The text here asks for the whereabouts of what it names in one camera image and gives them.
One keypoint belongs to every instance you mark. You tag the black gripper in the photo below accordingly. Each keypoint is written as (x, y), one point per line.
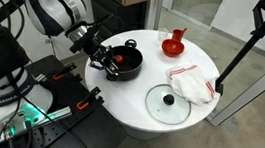
(97, 48)

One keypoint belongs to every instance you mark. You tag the black cooking pot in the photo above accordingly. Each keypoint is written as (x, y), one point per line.
(131, 67)

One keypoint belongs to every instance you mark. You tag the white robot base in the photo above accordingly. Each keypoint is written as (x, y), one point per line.
(14, 107)

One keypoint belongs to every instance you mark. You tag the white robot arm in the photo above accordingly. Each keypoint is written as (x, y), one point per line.
(49, 10)

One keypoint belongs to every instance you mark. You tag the small red spoon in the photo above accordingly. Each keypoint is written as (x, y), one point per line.
(184, 31)

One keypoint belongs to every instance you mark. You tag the small orange tomato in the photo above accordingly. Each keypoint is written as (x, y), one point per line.
(118, 59)

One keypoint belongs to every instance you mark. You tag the clear glass cup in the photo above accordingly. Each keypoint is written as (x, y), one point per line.
(163, 34)

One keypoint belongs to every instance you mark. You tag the red bowl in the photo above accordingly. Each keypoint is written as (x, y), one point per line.
(172, 49)

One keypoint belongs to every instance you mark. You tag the glass lid with black knob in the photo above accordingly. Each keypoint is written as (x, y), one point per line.
(169, 99)

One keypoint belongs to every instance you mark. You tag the red cup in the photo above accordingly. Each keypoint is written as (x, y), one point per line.
(177, 35)

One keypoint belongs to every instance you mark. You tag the black perforated mounting table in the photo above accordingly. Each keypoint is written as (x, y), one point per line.
(98, 137)

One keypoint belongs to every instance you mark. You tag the white towel with red stripes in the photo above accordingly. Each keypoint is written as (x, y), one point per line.
(190, 84)

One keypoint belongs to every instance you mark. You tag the black tripod stand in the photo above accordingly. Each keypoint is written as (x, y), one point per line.
(261, 28)

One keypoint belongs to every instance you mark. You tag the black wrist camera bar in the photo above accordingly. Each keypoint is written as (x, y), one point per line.
(84, 40)

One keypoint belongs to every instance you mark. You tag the aluminium rail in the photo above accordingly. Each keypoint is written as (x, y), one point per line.
(57, 113)

